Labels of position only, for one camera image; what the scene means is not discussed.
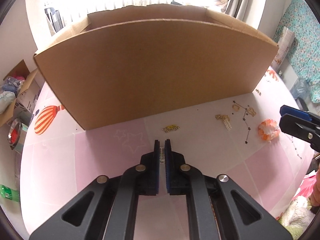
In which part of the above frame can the black folding rack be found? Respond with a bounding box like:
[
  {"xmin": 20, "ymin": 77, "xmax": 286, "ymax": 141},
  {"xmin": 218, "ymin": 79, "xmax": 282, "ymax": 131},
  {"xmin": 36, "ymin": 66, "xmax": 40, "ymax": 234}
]
[{"xmin": 44, "ymin": 8, "xmax": 64, "ymax": 33}]

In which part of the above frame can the green plastic bottle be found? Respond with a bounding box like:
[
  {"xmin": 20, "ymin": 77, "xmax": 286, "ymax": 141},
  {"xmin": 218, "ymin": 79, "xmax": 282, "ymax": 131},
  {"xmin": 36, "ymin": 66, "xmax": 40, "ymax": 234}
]
[{"xmin": 0, "ymin": 184, "xmax": 20, "ymax": 202}]

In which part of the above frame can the gold bow earring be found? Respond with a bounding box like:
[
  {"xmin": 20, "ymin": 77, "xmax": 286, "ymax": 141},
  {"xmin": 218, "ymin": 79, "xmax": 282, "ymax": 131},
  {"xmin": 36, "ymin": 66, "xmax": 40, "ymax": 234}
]
[{"xmin": 246, "ymin": 107, "xmax": 257, "ymax": 116}]

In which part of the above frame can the steel bowl on floor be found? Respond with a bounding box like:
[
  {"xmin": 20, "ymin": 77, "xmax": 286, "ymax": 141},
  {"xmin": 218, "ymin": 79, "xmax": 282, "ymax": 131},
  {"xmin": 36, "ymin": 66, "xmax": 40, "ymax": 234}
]
[{"xmin": 8, "ymin": 118, "xmax": 28, "ymax": 154}]

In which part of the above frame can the grey curtain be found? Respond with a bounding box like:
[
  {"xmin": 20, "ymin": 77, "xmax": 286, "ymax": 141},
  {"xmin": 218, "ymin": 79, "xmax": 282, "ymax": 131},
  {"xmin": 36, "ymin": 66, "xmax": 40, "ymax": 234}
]
[{"xmin": 225, "ymin": 0, "xmax": 266, "ymax": 29}]

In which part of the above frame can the left hand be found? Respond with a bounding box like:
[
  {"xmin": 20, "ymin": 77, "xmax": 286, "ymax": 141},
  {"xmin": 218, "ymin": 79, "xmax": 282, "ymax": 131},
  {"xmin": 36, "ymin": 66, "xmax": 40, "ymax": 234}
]
[{"xmin": 310, "ymin": 169, "xmax": 320, "ymax": 206}]

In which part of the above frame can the large brown cardboard box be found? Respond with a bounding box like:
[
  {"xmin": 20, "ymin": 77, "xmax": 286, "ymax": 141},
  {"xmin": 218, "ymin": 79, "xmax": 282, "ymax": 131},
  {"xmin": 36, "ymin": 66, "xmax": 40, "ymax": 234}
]
[{"xmin": 34, "ymin": 4, "xmax": 278, "ymax": 130}]

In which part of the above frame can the gold clip with white bar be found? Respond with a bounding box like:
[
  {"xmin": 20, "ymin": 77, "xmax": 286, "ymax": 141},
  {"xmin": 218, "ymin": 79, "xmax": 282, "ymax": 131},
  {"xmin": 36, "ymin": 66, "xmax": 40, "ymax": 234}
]
[{"xmin": 215, "ymin": 114, "xmax": 232, "ymax": 131}]

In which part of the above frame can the orange bead bracelet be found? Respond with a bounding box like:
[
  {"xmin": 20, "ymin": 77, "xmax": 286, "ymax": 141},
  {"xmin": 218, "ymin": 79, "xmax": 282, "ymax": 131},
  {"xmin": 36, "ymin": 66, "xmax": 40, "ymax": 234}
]
[{"xmin": 258, "ymin": 118, "xmax": 281, "ymax": 142}]

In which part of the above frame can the floral teal fabric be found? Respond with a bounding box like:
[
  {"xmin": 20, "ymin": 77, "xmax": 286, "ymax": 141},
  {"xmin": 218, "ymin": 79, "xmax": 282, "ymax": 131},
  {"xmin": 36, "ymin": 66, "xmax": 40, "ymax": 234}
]
[{"xmin": 273, "ymin": 0, "xmax": 319, "ymax": 103}]

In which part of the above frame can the open cardboard box with clothes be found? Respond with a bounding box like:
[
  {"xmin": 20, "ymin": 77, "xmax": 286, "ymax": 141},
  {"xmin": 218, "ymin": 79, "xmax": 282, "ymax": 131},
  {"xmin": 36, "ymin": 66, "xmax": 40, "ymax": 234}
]
[{"xmin": 1, "ymin": 60, "xmax": 41, "ymax": 126}]

